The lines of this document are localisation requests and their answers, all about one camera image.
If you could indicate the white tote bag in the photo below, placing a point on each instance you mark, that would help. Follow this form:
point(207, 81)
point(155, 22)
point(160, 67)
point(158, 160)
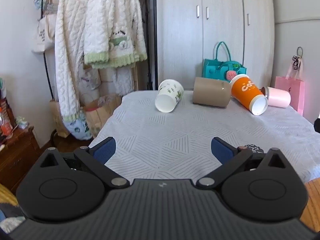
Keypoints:
point(42, 35)

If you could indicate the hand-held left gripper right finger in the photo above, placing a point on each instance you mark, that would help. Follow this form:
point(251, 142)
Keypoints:
point(220, 150)

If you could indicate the white cup with green print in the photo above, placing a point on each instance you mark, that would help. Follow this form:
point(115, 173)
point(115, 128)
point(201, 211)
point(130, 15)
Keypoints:
point(169, 92)

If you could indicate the brown paper bag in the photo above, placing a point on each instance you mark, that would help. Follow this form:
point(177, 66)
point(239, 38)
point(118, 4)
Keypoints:
point(57, 120)
point(100, 113)

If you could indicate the orange paper cup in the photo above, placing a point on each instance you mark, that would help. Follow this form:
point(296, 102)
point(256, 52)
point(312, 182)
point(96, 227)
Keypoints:
point(246, 90)

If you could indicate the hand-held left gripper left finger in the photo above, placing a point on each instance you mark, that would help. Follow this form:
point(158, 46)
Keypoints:
point(105, 150)

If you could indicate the pink gift bag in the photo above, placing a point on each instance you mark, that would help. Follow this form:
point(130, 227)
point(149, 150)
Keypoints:
point(293, 90)

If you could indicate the black white patterned object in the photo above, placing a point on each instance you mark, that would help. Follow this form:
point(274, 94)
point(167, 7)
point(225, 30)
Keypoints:
point(253, 148)

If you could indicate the black metal clothes rack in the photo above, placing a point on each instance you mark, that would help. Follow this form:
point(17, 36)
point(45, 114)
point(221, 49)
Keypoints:
point(45, 66)

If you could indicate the small green white packet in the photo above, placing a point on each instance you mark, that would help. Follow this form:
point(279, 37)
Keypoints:
point(22, 122)

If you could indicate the pink cup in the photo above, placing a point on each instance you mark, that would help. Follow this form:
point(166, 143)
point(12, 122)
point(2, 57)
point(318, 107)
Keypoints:
point(278, 97)

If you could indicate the teal handbag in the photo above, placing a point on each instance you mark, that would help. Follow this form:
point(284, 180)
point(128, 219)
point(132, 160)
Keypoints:
point(212, 70)

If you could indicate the brown paper cup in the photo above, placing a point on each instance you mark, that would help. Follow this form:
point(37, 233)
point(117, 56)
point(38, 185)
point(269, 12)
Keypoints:
point(211, 92)

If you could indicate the yellow cloth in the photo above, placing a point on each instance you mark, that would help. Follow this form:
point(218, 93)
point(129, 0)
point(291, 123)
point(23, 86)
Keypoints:
point(6, 193)

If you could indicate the white plastic wrapped pack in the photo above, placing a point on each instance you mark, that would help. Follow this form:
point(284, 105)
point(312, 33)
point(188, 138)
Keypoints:
point(91, 82)

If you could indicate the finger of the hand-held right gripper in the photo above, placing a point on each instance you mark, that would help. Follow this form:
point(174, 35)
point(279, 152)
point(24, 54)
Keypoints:
point(317, 125)

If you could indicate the wooden cabinet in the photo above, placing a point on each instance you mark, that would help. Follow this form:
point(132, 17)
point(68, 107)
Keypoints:
point(17, 152)

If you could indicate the red snack packet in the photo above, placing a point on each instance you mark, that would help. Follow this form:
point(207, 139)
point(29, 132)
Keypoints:
point(5, 126)

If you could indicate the grey wardrobe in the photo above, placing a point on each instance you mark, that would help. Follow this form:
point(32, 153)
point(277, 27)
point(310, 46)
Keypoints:
point(180, 42)

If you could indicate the white robe with green trim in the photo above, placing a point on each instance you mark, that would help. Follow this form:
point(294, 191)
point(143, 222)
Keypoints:
point(110, 25)

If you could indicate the white patterned tablecloth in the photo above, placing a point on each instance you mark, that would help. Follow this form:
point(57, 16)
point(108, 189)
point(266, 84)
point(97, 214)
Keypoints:
point(175, 130)

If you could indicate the long white knitted robe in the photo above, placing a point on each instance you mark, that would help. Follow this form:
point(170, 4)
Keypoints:
point(70, 42)

